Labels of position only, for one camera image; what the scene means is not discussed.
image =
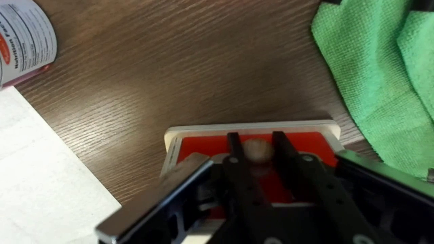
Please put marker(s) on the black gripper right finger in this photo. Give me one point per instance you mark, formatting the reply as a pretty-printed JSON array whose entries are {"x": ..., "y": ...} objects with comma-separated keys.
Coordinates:
[{"x": 320, "y": 194}]

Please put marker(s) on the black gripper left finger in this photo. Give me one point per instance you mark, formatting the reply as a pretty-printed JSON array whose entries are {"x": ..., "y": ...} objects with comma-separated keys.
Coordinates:
[{"x": 239, "y": 194}]

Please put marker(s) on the green microfibre cloth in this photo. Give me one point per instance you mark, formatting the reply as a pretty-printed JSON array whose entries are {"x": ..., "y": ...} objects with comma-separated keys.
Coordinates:
[{"x": 374, "y": 72}]

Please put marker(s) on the tin can purple label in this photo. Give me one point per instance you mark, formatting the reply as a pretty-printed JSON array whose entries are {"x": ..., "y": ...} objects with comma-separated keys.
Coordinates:
[{"x": 22, "y": 40}]

